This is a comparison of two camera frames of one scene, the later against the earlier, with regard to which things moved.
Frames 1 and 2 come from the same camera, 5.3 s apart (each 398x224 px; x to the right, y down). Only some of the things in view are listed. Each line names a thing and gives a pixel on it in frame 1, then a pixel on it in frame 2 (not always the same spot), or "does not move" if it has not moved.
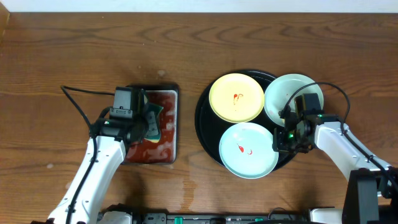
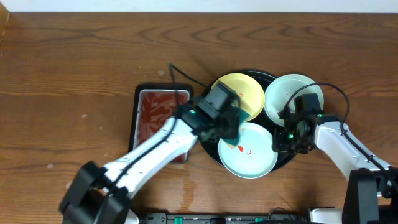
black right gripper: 280,145 does not move
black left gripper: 142,123 -> 228,125
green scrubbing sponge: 156,109 -> 242,115
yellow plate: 236,98 does not move
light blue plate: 246,149 does not move
